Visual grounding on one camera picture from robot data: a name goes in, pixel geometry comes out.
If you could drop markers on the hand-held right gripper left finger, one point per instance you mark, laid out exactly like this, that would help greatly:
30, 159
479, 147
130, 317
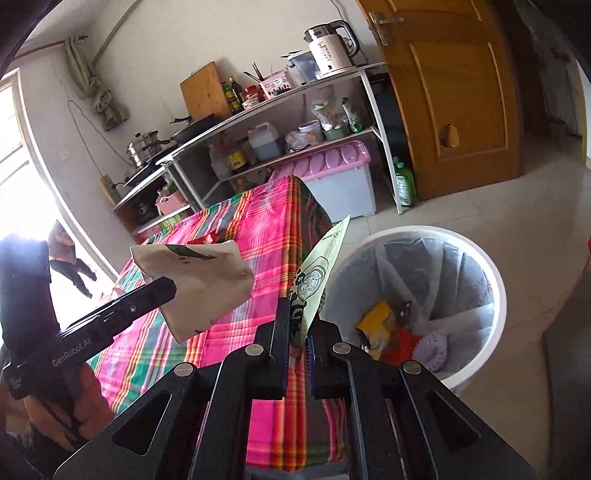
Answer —
277, 364

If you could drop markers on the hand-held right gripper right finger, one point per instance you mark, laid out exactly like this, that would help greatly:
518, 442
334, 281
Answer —
323, 369

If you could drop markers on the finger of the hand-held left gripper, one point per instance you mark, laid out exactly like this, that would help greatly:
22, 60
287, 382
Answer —
138, 300

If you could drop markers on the white paper bag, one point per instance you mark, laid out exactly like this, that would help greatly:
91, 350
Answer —
203, 286

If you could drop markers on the yellow snack packet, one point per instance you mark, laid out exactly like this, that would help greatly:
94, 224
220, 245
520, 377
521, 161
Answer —
378, 325

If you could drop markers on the red plastic bag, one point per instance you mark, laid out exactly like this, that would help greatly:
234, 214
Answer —
404, 346

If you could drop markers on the cream printed packet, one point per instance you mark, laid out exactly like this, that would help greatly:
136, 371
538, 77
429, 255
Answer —
318, 272

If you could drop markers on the lilac knitted item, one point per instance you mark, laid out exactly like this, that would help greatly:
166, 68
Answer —
431, 348

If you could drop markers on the white trash bin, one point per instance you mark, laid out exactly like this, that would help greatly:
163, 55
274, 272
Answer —
466, 369

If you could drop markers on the clear bin liner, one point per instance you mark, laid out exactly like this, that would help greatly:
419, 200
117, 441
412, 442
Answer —
457, 277

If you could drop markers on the person's left forearm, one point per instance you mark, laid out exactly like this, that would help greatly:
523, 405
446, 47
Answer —
69, 406

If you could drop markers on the pink printed carton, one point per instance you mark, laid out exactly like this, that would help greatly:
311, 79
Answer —
161, 226

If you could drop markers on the dark cloth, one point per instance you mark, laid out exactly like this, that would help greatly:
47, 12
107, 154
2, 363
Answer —
25, 286

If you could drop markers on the black kitchen appliance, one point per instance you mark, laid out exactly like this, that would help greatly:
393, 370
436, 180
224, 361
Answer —
143, 208

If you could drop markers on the pink basket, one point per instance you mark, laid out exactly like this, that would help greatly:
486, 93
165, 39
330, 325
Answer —
171, 203

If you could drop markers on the power strip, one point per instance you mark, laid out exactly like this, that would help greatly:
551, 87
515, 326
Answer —
107, 189

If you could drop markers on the black induction cooker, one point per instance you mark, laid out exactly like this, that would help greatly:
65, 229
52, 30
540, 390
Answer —
143, 177

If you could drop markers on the plaid tablecloth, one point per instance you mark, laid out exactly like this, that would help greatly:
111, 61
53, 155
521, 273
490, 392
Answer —
258, 230

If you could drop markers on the steel steamer pot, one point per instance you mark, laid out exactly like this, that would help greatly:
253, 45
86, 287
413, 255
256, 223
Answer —
145, 150

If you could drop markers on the clear plastic bottle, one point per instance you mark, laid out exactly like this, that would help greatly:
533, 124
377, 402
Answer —
218, 166

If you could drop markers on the yellow label sauce bottle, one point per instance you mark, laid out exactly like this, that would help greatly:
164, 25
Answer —
236, 161

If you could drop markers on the white storage box pink lid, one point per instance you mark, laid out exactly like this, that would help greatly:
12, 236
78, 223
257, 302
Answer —
341, 194

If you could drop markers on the black frying pan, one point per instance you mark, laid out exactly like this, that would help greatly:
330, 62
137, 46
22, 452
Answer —
194, 131

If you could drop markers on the plastic jerrycan dark liquid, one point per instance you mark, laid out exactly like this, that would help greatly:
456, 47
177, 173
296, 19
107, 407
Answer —
265, 145

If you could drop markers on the green plastic bottle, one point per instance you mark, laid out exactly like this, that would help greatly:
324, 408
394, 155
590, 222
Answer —
406, 184

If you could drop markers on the wooden cutting board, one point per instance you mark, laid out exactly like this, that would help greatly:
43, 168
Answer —
203, 92

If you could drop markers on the green oil bottle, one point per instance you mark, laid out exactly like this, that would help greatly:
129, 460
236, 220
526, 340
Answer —
226, 98

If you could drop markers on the crumpled clear plastic bag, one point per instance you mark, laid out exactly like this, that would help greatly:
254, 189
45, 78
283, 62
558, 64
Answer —
295, 141

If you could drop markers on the dark oil bottle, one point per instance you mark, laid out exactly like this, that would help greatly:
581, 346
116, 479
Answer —
237, 94

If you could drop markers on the white shelf rack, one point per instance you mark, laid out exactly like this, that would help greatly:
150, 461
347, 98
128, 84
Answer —
380, 143

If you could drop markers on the red jar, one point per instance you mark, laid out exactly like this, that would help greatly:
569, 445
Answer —
251, 93

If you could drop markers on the white plastic tub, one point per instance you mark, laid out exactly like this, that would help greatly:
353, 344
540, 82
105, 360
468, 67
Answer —
310, 131

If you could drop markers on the green basket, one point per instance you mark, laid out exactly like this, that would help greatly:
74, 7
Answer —
334, 134

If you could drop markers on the white utensil holder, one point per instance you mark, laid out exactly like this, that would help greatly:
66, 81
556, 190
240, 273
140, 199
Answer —
277, 85

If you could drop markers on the white plastic food bag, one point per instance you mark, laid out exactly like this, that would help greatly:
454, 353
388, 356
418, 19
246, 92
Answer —
328, 113

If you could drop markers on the clear water jug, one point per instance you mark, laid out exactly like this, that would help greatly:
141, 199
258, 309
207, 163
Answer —
304, 67

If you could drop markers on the wooden door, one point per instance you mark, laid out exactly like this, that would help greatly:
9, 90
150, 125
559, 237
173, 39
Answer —
461, 115

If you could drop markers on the white electric kettle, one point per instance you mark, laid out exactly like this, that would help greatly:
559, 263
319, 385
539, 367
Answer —
330, 53

